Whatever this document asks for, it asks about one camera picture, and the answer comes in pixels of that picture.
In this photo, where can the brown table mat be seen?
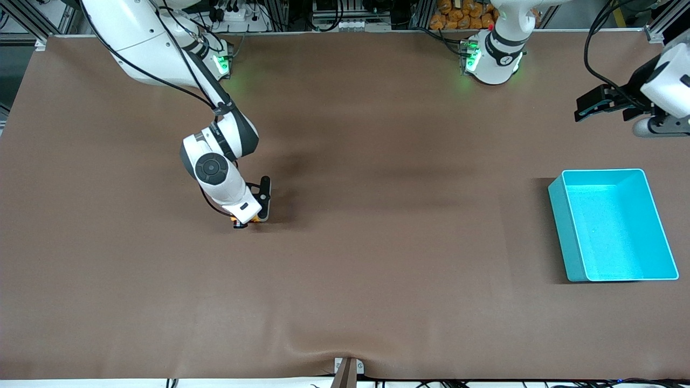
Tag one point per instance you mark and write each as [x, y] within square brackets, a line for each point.
[345, 269]

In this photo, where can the white connector row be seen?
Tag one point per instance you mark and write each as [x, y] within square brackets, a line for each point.
[353, 25]

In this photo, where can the white power strip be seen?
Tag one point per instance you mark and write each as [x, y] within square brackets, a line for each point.
[237, 15]

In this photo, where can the metal table clamp bracket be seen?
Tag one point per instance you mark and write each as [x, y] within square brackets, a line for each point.
[348, 372]

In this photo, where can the aluminium frame extrusion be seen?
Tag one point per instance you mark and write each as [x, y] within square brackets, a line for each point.
[32, 24]
[660, 24]

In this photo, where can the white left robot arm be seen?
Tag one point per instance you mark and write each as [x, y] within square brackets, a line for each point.
[498, 59]

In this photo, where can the small white corner bracket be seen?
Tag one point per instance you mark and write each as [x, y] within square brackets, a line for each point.
[654, 35]
[40, 46]

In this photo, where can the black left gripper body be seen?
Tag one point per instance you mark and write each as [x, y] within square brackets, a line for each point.
[629, 102]

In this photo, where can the teal plastic storage bin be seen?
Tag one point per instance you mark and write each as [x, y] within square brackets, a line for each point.
[614, 231]

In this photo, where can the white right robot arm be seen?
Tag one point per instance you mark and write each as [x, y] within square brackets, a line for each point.
[151, 48]

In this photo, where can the yellow beetle toy car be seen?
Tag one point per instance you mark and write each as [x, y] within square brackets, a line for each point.
[233, 218]

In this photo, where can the orange packaged snacks heap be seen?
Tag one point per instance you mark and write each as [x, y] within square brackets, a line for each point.
[458, 15]

